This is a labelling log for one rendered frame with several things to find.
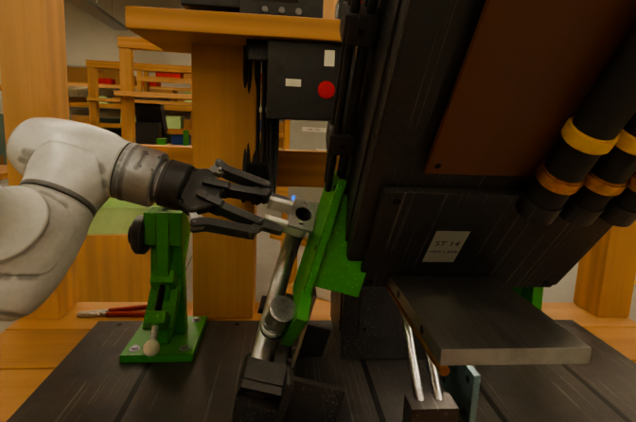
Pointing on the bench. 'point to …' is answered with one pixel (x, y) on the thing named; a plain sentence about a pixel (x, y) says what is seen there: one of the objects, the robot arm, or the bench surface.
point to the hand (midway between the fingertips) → (287, 217)
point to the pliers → (115, 311)
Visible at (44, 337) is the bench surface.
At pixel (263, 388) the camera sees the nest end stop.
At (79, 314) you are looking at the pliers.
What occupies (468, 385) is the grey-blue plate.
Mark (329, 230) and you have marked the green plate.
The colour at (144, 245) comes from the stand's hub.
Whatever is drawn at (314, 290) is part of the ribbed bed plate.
